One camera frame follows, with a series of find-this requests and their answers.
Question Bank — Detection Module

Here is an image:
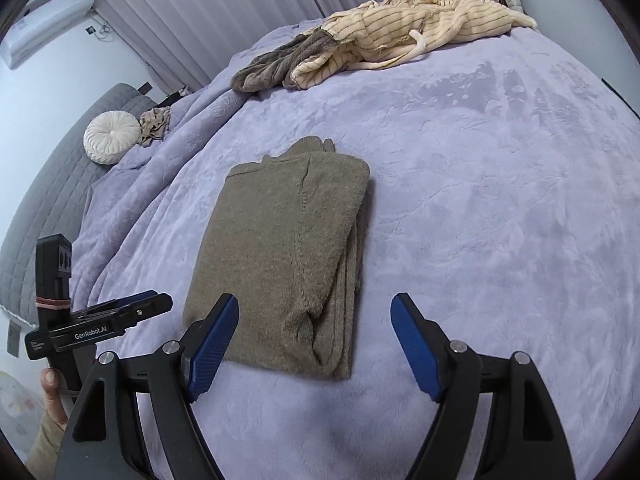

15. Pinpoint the brown knit sweater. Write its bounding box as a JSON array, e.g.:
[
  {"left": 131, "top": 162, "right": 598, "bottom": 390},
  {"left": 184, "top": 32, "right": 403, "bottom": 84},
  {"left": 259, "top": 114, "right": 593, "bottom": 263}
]
[{"left": 182, "top": 136, "right": 370, "bottom": 380}]

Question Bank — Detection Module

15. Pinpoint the left hand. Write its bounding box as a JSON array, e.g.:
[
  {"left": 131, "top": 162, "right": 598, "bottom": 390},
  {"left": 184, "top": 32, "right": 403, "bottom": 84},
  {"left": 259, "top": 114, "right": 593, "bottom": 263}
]
[{"left": 40, "top": 367, "right": 68, "bottom": 430}]

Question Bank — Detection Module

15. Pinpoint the grey quilted headboard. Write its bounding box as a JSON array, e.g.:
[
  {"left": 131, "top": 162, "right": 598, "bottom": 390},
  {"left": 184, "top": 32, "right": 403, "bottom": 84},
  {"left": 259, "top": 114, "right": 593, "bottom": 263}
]
[{"left": 1, "top": 84, "right": 156, "bottom": 325}]

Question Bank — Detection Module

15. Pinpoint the round white cushion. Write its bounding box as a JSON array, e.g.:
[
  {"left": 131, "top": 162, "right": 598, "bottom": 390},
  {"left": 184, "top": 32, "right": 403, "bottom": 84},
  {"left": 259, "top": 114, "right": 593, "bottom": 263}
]
[{"left": 82, "top": 110, "right": 141, "bottom": 166}]

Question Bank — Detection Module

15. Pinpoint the lavender plush blanket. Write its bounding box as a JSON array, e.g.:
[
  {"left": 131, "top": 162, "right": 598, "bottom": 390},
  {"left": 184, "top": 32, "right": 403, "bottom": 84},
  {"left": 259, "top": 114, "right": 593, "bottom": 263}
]
[{"left": 72, "top": 26, "right": 639, "bottom": 479}]

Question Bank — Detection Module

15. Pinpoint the crumpled beige cloth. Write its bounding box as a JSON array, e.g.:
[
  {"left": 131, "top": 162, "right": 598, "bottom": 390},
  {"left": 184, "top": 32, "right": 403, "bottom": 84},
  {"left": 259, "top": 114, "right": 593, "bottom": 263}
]
[{"left": 137, "top": 106, "right": 170, "bottom": 146}]

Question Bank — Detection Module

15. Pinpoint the white air conditioner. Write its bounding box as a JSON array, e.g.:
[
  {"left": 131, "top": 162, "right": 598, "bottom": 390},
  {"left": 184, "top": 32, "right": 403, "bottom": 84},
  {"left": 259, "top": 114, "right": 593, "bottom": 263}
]
[{"left": 1, "top": 0, "right": 94, "bottom": 70}]

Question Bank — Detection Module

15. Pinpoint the grey brown fleece garment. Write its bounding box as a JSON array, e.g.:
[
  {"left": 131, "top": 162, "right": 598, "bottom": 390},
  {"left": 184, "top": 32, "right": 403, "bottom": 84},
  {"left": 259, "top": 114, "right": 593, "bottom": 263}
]
[{"left": 230, "top": 27, "right": 337, "bottom": 93}]

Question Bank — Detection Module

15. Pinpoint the cream striped garment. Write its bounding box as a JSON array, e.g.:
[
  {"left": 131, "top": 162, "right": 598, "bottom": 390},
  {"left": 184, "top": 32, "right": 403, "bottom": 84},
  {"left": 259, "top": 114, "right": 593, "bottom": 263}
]
[{"left": 285, "top": 0, "right": 537, "bottom": 90}]

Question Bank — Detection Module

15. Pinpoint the black camera box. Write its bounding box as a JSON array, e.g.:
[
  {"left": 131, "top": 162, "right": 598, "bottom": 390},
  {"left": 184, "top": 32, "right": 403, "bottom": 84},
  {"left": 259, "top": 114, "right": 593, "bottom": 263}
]
[{"left": 35, "top": 234, "right": 72, "bottom": 330}]

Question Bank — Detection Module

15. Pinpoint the black wall strip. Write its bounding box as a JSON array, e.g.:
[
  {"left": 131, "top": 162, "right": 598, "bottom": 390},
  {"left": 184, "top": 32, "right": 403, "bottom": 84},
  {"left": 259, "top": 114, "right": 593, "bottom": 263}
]
[{"left": 601, "top": 78, "right": 640, "bottom": 120}]

